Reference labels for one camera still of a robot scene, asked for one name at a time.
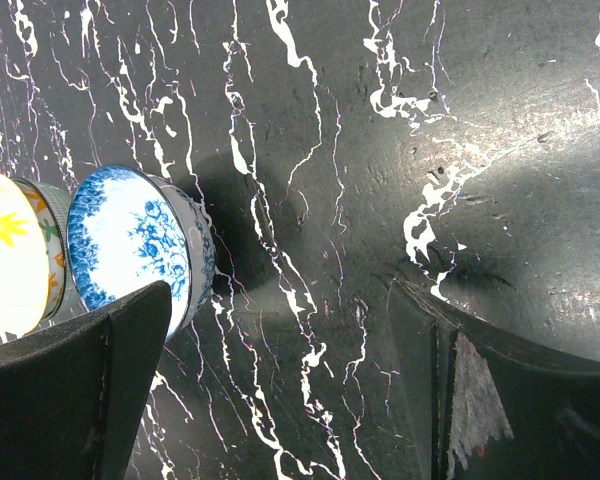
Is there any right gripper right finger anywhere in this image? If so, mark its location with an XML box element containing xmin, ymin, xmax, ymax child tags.
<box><xmin>386</xmin><ymin>279</ymin><xmax>600</xmax><ymax>479</ymax></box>

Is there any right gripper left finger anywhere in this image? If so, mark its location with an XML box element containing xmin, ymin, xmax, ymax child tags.
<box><xmin>0</xmin><ymin>281</ymin><xmax>172</xmax><ymax>479</ymax></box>

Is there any yellow floral bowl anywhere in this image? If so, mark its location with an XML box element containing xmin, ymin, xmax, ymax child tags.
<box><xmin>0</xmin><ymin>170</ymin><xmax>84</xmax><ymax>337</ymax></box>

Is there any blue floral bowl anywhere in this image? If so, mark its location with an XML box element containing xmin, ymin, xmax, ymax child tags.
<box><xmin>66</xmin><ymin>165</ymin><xmax>216</xmax><ymax>337</ymax></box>

